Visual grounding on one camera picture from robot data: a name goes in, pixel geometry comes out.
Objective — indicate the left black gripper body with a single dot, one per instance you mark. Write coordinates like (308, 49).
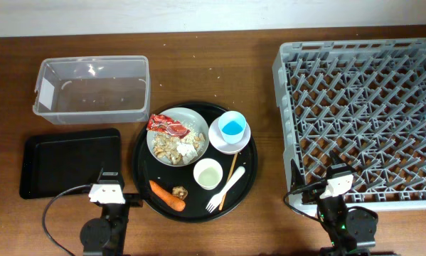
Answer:
(134, 200)

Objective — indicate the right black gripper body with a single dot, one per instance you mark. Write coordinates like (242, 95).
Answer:
(312, 193)

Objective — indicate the peanut shells and rice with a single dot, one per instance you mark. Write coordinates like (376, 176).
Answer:
(164, 146)

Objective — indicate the red snack wrapper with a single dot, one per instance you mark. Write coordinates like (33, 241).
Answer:
(167, 125)

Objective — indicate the wooden chopstick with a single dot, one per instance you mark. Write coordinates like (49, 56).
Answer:
(220, 208)

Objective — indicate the white plastic fork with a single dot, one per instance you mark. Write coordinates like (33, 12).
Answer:
(216, 200)

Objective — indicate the light blue plastic cup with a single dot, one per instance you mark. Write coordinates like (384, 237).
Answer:
(232, 126)

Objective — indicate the small white cup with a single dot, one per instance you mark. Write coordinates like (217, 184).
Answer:
(208, 173)

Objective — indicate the white saucer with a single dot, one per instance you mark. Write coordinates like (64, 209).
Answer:
(216, 139)

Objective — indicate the white tissue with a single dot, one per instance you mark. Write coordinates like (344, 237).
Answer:
(187, 152)

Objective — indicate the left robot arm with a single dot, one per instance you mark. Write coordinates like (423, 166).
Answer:
(106, 235)

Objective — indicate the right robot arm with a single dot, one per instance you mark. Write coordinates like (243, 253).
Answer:
(351, 229)

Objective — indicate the clear plastic waste bin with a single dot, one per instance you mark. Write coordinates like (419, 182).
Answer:
(93, 90)

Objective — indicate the grey dishwasher rack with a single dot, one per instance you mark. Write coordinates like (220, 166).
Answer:
(364, 101)

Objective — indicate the black rectangular tray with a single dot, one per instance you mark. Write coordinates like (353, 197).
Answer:
(53, 163)

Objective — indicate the orange carrot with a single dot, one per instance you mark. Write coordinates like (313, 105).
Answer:
(171, 201)

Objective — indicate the round black serving tray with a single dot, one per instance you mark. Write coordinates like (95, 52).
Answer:
(146, 168)

